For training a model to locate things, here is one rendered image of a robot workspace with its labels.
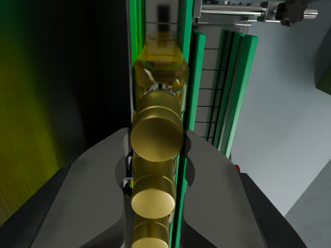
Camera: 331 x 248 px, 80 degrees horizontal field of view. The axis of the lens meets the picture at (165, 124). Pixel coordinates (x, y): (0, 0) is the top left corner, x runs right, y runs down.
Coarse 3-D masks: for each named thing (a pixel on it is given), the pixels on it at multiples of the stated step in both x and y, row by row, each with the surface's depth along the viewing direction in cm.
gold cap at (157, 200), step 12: (144, 168) 16; (156, 168) 16; (168, 168) 17; (144, 180) 15; (156, 180) 15; (168, 180) 16; (132, 192) 15; (144, 192) 14; (156, 192) 14; (168, 192) 15; (132, 204) 15; (144, 204) 15; (156, 204) 15; (168, 204) 15; (144, 216) 16; (156, 216) 16
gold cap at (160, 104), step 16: (144, 96) 15; (160, 96) 14; (144, 112) 12; (160, 112) 12; (176, 112) 13; (144, 128) 12; (160, 128) 12; (176, 128) 12; (144, 144) 12; (160, 144) 12; (176, 144) 12; (160, 160) 13
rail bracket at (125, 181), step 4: (132, 152) 47; (128, 156) 46; (132, 156) 46; (128, 172) 41; (128, 176) 40; (124, 180) 40; (128, 180) 40; (132, 180) 40; (124, 184) 40; (128, 184) 39; (132, 184) 40; (124, 188) 38; (128, 188) 37; (124, 192) 36; (128, 192) 37; (124, 196) 36; (128, 196) 36; (124, 200) 37; (128, 200) 37
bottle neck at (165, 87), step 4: (156, 84) 17; (160, 84) 17; (164, 84) 17; (148, 88) 17; (152, 88) 17; (156, 88) 17; (160, 88) 16; (164, 88) 17; (168, 88) 17; (172, 92) 17
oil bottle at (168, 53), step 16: (144, 48) 26; (160, 48) 26; (176, 48) 27; (144, 64) 18; (160, 64) 18; (176, 64) 19; (144, 80) 18; (160, 80) 18; (176, 80) 18; (176, 96) 18
